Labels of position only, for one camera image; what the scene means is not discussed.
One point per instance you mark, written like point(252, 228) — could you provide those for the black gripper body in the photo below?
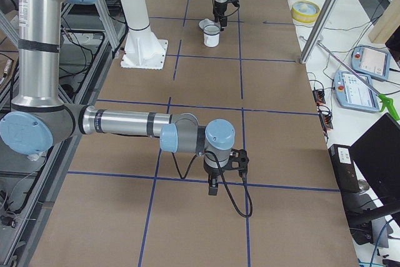
point(213, 173)
point(218, 10)

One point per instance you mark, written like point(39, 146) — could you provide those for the white enamel mug lid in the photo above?
point(205, 22)

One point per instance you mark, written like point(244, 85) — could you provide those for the clear glass funnel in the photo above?
point(211, 29)

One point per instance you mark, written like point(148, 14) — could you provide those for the white enamel mug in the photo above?
point(211, 41)

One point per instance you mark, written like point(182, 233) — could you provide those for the yellow tape roll with plate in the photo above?
point(305, 11)

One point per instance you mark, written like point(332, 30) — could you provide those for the orange black usb hub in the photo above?
point(325, 118)
point(319, 96)

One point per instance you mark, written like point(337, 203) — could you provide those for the black desktop box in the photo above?
point(344, 170)

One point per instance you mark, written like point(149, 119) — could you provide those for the far blue teach pendant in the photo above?
point(371, 61)

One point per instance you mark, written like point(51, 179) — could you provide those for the wooden board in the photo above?
point(387, 24)

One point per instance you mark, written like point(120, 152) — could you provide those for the black monitor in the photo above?
point(376, 154)

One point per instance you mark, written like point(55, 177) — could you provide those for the silver reacher grabber tool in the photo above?
point(387, 103)

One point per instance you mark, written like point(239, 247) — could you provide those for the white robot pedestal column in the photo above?
point(142, 49)

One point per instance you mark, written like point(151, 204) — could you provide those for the aluminium frame post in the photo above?
point(318, 27)

